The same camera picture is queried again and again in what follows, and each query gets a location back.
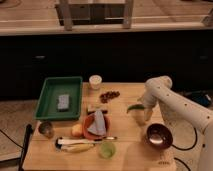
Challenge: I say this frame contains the dark purple bowl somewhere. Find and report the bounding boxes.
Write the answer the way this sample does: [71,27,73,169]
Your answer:
[146,123,173,150]

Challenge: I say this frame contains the white plastic cup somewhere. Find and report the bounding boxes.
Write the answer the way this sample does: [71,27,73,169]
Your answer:
[89,75,102,90]

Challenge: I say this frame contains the black table leg bar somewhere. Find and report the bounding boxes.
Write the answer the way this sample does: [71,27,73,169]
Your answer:
[18,124,33,171]

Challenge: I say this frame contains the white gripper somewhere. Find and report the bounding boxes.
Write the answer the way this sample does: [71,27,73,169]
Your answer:
[138,90,157,121]

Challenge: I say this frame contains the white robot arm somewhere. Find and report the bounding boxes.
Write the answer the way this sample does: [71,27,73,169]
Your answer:
[140,76,213,171]

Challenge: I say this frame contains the grey sponge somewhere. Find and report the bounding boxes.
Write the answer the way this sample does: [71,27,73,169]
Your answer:
[57,94,70,111]

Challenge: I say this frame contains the green plastic tray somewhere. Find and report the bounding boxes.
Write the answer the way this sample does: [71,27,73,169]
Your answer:
[35,76,82,121]

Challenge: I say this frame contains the wooden stool frame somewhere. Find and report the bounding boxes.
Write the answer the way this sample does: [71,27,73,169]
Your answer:
[55,0,134,31]

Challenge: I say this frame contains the green plastic cup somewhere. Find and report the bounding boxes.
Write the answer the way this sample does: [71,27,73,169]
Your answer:
[99,142,116,159]

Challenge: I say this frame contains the bunch of red grapes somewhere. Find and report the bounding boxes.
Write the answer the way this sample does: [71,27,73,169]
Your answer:
[100,91,120,103]

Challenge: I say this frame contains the grey cloth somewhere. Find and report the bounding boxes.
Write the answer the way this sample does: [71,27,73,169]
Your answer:
[87,110,106,136]

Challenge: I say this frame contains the orange fruit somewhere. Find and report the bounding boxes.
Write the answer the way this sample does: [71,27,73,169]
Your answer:
[71,124,83,137]

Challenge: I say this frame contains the black cable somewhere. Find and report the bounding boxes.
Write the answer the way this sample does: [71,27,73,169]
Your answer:
[171,126,199,152]

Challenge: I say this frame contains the white handled knife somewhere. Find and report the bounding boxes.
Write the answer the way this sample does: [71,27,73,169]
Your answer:
[55,137,117,149]

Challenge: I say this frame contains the green pepper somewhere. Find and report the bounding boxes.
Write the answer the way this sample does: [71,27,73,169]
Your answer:
[127,104,145,113]

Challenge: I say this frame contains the small metal cup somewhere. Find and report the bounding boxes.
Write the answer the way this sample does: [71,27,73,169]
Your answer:
[38,121,54,138]

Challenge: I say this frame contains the yellow banana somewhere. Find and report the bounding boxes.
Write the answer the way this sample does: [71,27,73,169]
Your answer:
[61,144,94,153]

